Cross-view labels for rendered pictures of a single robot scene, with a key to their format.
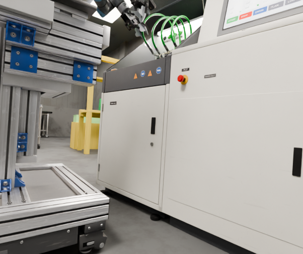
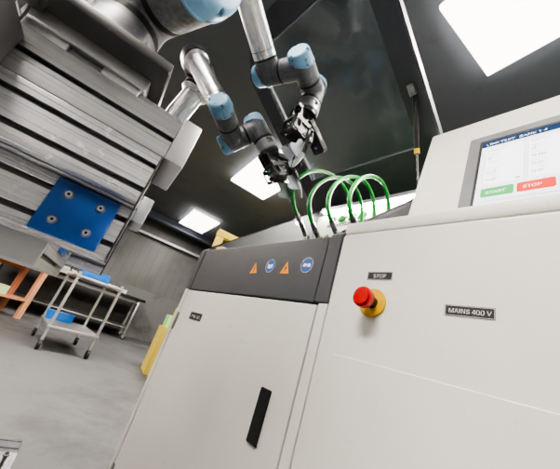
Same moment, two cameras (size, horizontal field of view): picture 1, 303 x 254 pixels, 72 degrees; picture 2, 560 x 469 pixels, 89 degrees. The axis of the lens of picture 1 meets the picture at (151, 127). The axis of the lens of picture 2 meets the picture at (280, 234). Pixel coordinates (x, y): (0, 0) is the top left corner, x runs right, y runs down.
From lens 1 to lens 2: 58 cm
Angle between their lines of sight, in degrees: 23
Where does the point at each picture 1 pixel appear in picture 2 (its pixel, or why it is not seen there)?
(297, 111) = not seen: outside the picture
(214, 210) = not seen: outside the picture
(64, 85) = (20, 240)
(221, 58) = (513, 261)
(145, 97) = (260, 323)
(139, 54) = (282, 236)
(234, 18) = (501, 189)
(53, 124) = (141, 320)
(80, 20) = (119, 86)
